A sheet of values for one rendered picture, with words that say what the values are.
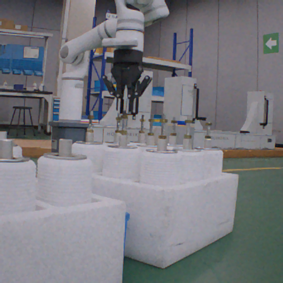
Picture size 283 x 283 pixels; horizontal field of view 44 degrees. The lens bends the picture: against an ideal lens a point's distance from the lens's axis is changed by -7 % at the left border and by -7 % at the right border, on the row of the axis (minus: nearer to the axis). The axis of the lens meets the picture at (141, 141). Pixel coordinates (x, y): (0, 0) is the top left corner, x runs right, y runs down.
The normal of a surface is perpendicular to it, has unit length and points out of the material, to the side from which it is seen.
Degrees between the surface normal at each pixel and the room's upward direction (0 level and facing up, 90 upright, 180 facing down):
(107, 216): 90
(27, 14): 90
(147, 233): 90
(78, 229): 90
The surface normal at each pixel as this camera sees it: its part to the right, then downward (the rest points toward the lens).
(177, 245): 0.80, 0.07
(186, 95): 0.51, 0.07
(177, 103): -0.86, -0.02
